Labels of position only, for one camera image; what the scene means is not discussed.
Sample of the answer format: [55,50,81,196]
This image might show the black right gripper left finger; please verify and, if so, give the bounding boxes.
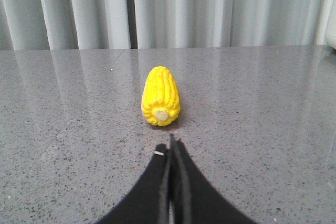
[99,144,171,223]

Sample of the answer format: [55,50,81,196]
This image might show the grey pleated curtain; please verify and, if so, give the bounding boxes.
[1,0,335,50]

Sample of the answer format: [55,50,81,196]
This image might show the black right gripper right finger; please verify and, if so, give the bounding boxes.
[170,134,255,223]

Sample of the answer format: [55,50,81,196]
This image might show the yellow toy corn cob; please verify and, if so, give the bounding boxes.
[141,66,181,126]

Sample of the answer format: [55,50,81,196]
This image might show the light blue round plate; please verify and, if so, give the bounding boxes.
[325,12,336,49]

